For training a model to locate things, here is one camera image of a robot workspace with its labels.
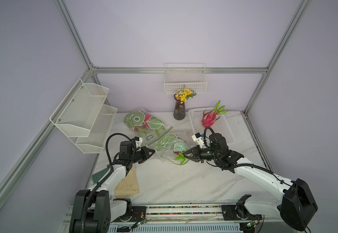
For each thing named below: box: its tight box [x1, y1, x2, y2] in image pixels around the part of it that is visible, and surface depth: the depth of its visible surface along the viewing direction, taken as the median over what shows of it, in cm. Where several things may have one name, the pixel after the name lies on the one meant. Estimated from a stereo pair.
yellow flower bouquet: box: [175, 87, 197, 104], surface depth 100 cm
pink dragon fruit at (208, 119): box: [201, 99, 229, 128], surface depth 106 cm
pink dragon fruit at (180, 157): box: [173, 151, 186, 165], surface depth 74 cm
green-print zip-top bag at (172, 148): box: [154, 133, 192, 166], surface depth 76 cm
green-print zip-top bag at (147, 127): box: [123, 107, 174, 147], surface depth 106 cm
